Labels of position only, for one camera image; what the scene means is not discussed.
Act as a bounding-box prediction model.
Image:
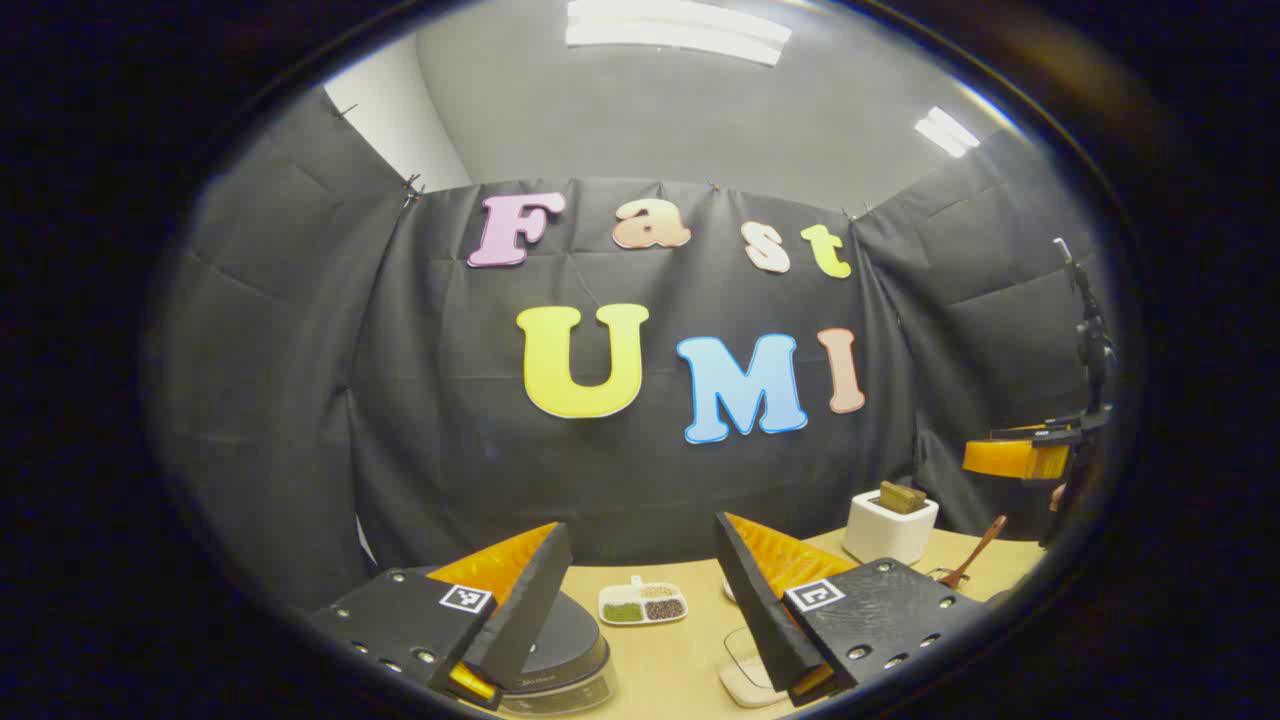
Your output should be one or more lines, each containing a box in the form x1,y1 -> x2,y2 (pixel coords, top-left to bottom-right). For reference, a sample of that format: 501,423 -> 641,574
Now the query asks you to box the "black silver rice cooker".
430,567 -> 613,716

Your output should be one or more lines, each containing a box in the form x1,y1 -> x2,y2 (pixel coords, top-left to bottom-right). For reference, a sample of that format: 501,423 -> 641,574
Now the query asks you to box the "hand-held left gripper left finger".
308,520 -> 574,713

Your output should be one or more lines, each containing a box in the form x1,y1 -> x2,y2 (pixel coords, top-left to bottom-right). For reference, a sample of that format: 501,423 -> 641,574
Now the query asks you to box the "white divided grain dish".
598,576 -> 689,627

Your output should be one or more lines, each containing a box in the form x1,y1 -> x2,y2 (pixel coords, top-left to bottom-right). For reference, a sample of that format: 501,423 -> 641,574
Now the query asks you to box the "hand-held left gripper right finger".
714,512 -> 988,709

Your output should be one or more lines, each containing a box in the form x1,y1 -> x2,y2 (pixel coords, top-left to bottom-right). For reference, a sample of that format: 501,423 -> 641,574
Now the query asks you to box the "wooden spoon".
938,515 -> 1009,591

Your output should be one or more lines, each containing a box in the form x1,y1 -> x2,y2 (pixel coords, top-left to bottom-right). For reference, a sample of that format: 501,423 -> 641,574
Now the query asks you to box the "ceiling light panel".
565,0 -> 793,67
915,105 -> 981,159

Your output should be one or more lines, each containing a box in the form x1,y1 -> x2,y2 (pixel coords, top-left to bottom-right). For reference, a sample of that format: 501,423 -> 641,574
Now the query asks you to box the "white toaster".
843,490 -> 939,566

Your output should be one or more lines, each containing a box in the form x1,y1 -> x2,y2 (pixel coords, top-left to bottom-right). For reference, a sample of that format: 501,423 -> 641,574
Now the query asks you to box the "black backdrop cloth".
150,85 -> 1121,611

